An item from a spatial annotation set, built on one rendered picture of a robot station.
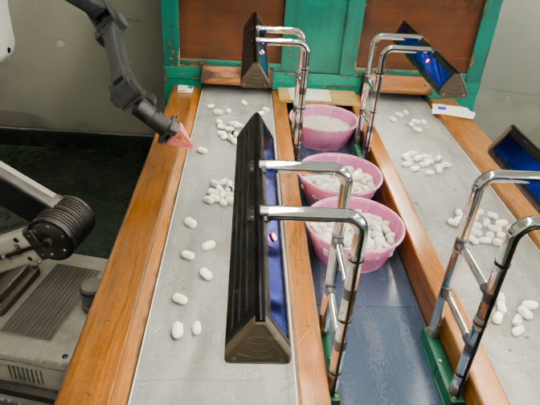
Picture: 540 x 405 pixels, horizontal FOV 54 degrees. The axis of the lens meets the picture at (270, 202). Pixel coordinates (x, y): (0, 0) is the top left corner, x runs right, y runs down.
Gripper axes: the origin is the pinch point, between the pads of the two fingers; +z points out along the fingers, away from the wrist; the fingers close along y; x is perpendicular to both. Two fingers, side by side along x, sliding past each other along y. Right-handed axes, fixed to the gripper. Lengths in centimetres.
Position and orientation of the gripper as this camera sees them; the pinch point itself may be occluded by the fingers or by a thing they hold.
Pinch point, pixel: (190, 145)
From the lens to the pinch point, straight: 164.2
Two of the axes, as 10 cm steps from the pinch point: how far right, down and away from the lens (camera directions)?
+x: -6.8, 6.2, 3.8
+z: 7.3, 5.6, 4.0
